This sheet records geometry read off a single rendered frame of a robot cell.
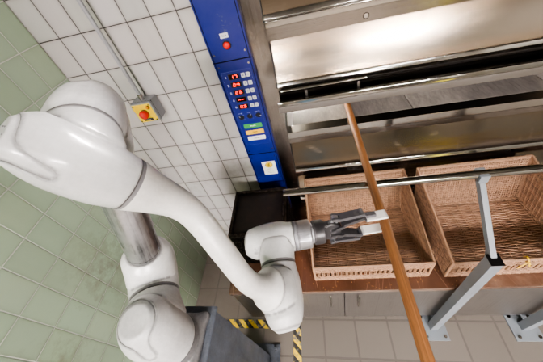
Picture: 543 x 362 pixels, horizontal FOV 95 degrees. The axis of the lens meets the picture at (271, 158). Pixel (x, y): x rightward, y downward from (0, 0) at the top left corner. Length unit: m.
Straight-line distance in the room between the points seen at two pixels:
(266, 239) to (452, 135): 1.09
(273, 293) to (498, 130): 1.32
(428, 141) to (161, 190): 1.28
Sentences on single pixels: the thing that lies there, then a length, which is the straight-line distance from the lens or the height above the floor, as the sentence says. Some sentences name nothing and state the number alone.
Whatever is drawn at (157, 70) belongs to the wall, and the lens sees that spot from 1.21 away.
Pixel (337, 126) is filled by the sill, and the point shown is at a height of 1.18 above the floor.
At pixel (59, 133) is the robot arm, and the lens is 0.47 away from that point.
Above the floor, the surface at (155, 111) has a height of 1.46.
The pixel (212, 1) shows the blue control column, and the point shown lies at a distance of 1.01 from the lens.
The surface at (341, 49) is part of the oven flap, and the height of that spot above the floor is 1.55.
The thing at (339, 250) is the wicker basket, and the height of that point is 0.59.
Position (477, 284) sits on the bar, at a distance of 1.37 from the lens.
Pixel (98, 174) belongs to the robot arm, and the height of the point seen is 1.74.
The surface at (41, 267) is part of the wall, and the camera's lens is 1.30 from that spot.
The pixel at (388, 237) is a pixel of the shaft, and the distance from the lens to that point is 0.86.
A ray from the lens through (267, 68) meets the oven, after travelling 1.09.
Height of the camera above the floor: 1.96
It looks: 43 degrees down
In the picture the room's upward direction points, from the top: 16 degrees counter-clockwise
